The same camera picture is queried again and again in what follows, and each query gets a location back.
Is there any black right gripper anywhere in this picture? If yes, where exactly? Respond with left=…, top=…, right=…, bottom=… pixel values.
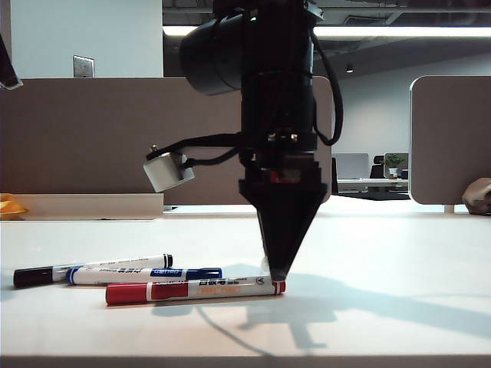
left=237, top=132, right=331, bottom=281

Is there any red whiteboard marker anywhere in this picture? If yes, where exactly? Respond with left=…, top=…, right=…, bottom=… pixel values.
left=105, top=278, right=287, bottom=306

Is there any blue whiteboard marker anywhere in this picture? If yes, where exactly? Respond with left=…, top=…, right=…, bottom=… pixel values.
left=64, top=267, right=223, bottom=287

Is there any black whiteboard marker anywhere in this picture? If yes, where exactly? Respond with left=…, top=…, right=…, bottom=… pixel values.
left=13, top=253, right=174, bottom=288

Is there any grey desk partition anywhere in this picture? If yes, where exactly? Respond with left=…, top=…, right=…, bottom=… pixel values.
left=384, top=153, right=409, bottom=179
left=331, top=153, right=369, bottom=180

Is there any white office desk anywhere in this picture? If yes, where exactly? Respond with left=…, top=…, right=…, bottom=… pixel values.
left=336, top=178, right=409, bottom=195

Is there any black office chair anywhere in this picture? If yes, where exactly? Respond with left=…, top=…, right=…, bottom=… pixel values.
left=369, top=155, right=386, bottom=179

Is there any small potted green plant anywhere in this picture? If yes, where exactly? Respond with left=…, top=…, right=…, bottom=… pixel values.
left=383, top=153, right=404, bottom=180

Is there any brown desk divider panel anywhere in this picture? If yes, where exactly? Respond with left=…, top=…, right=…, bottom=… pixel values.
left=408, top=75, right=491, bottom=206
left=0, top=77, right=333, bottom=207

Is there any brown lumpy object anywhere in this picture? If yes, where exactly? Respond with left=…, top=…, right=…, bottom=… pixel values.
left=462, top=177, right=491, bottom=215

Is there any orange yellow object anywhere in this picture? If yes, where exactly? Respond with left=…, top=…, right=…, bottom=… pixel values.
left=0, top=193, right=31, bottom=222

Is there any black camera cable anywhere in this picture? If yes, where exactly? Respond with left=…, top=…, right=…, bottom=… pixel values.
left=183, top=147, right=246, bottom=168

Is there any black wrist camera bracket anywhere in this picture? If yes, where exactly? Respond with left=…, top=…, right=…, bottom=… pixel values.
left=149, top=132, right=246, bottom=156

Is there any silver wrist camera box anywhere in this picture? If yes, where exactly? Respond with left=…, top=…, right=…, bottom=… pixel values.
left=143, top=152, right=196, bottom=194

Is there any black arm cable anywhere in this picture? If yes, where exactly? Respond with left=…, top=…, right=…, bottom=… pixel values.
left=311, top=32, right=344, bottom=146

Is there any metal wall plate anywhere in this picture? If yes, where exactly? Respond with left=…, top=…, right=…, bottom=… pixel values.
left=72, top=55, right=96, bottom=80

